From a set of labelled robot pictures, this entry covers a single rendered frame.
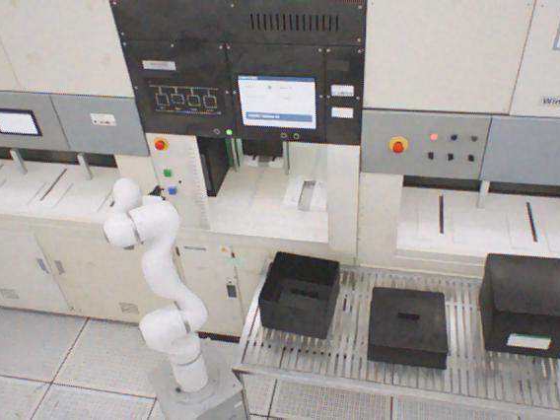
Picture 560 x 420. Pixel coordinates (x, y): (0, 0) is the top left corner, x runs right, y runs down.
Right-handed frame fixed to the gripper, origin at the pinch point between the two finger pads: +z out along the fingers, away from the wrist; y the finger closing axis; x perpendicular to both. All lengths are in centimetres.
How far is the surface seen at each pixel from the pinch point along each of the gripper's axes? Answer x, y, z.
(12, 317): -120, -123, 10
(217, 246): -43.0, 16.3, 12.4
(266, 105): 36, 47, 12
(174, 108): 32.3, 9.4, 12.3
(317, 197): -30, 61, 39
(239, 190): -33, 20, 43
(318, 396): -120, 67, -12
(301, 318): -33, 65, -31
